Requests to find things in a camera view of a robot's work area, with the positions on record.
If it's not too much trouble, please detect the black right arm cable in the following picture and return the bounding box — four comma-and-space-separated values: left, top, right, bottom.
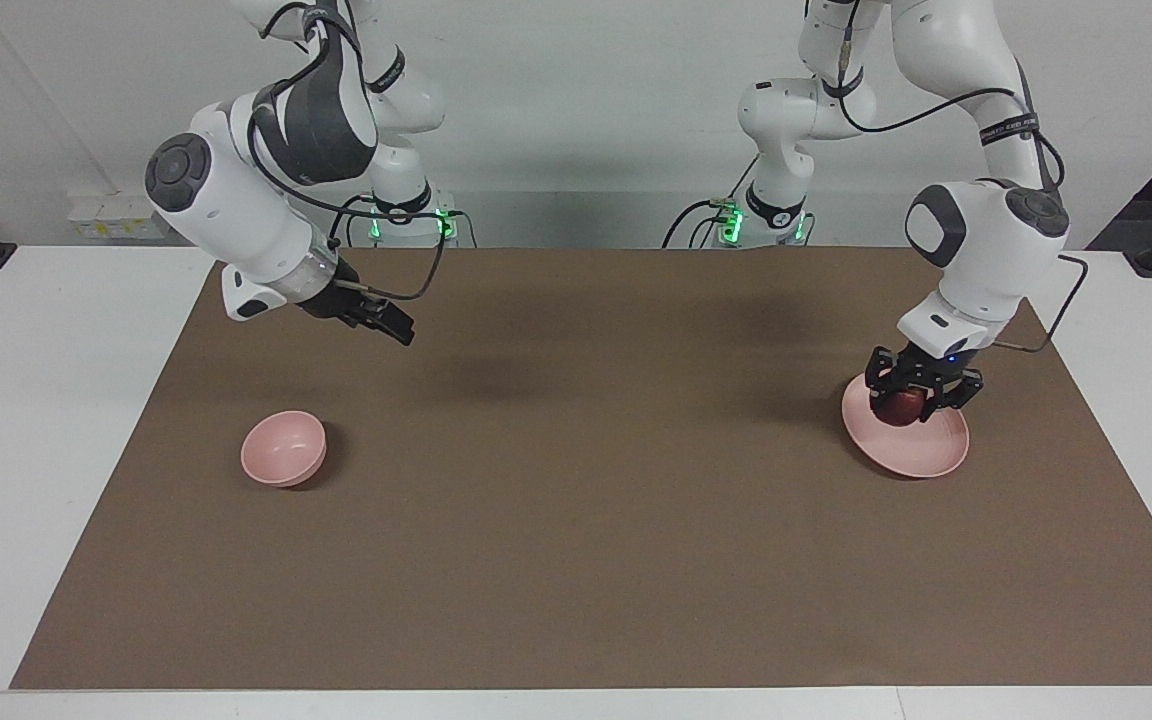
246, 5, 449, 303

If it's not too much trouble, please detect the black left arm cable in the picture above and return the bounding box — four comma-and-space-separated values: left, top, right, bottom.
806, 0, 1089, 353

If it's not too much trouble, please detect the white wall power strip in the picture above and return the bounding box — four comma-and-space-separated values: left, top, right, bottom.
68, 195, 172, 241

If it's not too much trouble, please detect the black base cable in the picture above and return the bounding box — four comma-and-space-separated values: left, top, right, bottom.
663, 150, 767, 249
434, 208, 478, 249

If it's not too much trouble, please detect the brown table mat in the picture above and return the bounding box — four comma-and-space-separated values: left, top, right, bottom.
11, 247, 1152, 691

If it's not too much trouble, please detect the dark red apple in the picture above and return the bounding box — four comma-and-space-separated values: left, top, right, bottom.
871, 388, 929, 428

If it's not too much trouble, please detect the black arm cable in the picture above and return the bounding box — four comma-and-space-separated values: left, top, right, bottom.
806, 0, 1089, 353
246, 5, 449, 303

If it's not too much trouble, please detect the pink bowl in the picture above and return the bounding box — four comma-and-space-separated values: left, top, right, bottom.
240, 410, 328, 488

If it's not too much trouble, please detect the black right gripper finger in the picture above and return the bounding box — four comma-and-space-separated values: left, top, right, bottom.
354, 290, 415, 334
346, 312, 411, 347

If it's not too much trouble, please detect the pink plate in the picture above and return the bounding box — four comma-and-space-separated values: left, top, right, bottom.
841, 372, 971, 479

